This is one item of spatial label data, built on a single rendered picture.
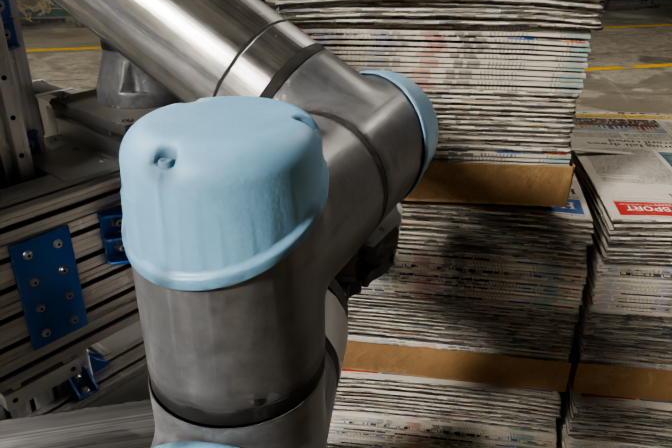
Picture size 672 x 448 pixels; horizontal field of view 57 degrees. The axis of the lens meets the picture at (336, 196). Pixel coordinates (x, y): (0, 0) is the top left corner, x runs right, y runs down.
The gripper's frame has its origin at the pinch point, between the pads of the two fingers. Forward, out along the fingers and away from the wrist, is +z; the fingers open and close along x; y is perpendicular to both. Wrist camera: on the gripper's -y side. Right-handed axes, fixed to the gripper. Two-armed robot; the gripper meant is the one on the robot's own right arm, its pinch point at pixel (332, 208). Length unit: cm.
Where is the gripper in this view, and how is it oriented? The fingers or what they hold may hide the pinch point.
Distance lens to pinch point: 56.4
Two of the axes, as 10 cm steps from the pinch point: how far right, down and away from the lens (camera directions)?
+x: -9.9, -0.6, 1.2
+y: 0.0, -9.1, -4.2
